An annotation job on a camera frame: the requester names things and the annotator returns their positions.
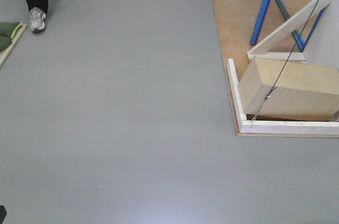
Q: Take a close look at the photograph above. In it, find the blue wooden support frame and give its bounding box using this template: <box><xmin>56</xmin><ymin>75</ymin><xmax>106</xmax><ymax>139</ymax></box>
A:
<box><xmin>249</xmin><ymin>0</ymin><xmax>327</xmax><ymax>51</ymax></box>

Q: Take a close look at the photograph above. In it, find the white door panel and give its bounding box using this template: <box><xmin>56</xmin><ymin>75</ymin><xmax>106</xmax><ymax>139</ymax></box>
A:
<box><xmin>303</xmin><ymin>0</ymin><xmax>338</xmax><ymax>69</ymax></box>

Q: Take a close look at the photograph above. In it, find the white wooden border frame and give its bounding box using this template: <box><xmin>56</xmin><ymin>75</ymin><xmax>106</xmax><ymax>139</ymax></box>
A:
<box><xmin>226</xmin><ymin>59</ymin><xmax>338</xmax><ymax>138</ymax></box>

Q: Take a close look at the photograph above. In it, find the large plywood base platform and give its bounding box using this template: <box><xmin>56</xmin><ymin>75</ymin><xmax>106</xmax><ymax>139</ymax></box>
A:
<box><xmin>208</xmin><ymin>0</ymin><xmax>339</xmax><ymax>138</ymax></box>

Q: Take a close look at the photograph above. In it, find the white diagonal wooden brace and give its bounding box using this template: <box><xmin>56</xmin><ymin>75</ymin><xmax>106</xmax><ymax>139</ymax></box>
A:
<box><xmin>247</xmin><ymin>0</ymin><xmax>332</xmax><ymax>62</ymax></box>

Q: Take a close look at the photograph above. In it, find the lower green sandbag left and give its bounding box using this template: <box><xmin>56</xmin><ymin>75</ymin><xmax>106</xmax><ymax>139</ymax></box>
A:
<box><xmin>0</xmin><ymin>35</ymin><xmax>12</xmax><ymax>52</ymax></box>

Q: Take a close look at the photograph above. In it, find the dark green guy rope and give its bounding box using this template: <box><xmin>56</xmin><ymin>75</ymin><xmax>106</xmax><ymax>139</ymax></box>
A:
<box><xmin>249</xmin><ymin>0</ymin><xmax>335</xmax><ymax>129</ymax></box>

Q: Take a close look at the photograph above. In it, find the green sandbag on left board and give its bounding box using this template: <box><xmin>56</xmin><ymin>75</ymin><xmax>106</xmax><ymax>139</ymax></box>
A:
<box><xmin>0</xmin><ymin>22</ymin><xmax>24</xmax><ymax>39</ymax></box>

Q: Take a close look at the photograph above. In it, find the light wooden box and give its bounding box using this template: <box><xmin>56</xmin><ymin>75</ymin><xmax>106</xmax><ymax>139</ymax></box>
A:
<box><xmin>238</xmin><ymin>57</ymin><xmax>338</xmax><ymax>121</ymax></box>

